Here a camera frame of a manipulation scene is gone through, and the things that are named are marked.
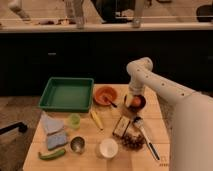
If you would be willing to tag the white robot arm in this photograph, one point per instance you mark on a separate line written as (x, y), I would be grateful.
(191, 143)

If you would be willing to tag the green plastic tray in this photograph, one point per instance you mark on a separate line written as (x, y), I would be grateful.
(66, 94)

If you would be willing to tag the orange bowl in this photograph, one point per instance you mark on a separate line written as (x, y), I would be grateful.
(102, 91)

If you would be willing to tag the black spoon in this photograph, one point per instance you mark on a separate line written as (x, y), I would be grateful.
(113, 104)

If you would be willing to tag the black bowl with fruit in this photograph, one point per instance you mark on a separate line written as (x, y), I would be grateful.
(134, 102)

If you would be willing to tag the brown and white box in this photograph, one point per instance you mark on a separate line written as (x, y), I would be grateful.
(121, 126)

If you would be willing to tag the green plastic cup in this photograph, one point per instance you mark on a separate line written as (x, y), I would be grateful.
(74, 121)

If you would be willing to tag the wooden table board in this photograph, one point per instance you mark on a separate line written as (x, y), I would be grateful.
(125, 160)

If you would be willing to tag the white cup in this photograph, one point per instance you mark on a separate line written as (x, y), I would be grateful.
(108, 148)

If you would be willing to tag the bunch of dark grapes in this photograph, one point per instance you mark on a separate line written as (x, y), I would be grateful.
(133, 142)

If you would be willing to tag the small metal cup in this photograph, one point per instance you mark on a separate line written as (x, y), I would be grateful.
(77, 145)

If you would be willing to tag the grey folded cloth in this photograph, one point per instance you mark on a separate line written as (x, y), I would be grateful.
(51, 125)

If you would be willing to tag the green pepper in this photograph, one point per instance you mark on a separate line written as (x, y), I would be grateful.
(52, 156)

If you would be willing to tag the black chair base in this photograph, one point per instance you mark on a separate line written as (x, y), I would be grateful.
(22, 128)

